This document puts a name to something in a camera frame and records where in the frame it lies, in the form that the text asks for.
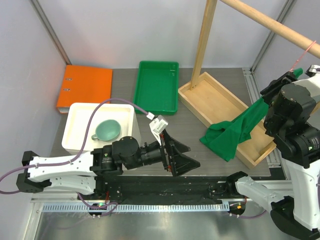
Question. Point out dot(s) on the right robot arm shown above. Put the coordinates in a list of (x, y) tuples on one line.
[(291, 102)]

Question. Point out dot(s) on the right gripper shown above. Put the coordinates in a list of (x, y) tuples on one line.
[(273, 85)]

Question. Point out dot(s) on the slotted cable duct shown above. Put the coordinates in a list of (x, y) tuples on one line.
[(129, 208)]

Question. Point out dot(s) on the wooden clothes rack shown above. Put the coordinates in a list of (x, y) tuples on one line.
[(212, 103)]

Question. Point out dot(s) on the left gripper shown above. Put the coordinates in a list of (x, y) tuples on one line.
[(181, 163)]

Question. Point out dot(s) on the green t shirt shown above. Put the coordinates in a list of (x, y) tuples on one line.
[(223, 138)]

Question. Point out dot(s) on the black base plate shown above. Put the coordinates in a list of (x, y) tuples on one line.
[(163, 190)]

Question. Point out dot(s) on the white stacked containers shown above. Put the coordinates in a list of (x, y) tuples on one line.
[(78, 118)]

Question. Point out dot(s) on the pink wire hanger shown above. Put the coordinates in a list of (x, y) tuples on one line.
[(303, 54)]

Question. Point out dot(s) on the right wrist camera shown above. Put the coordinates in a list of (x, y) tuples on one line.
[(313, 70)]

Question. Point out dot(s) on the teal ceramic cup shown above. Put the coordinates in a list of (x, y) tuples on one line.
[(107, 130)]

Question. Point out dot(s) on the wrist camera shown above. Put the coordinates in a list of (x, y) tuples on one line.
[(157, 125), (313, 70)]

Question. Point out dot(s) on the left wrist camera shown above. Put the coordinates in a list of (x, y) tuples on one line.
[(157, 125)]

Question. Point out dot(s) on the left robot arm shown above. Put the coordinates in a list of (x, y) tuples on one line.
[(85, 173)]

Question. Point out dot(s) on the green plastic tray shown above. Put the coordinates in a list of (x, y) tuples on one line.
[(156, 88)]

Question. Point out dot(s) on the orange ring binder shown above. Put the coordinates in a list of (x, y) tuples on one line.
[(84, 84)]

